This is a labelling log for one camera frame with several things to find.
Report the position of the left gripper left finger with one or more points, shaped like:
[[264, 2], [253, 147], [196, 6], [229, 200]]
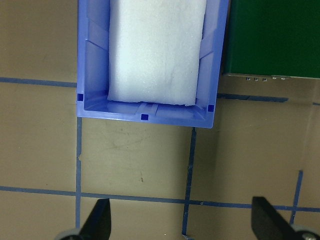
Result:
[[98, 225]]

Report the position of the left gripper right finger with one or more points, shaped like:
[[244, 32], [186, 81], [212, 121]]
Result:
[[267, 223]]

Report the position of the green conveyor belt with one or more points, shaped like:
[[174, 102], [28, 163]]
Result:
[[273, 38]]

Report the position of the white foam pad left bin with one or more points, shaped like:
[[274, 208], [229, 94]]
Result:
[[154, 49]]

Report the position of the left blue plastic bin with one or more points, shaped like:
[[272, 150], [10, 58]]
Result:
[[93, 71]]

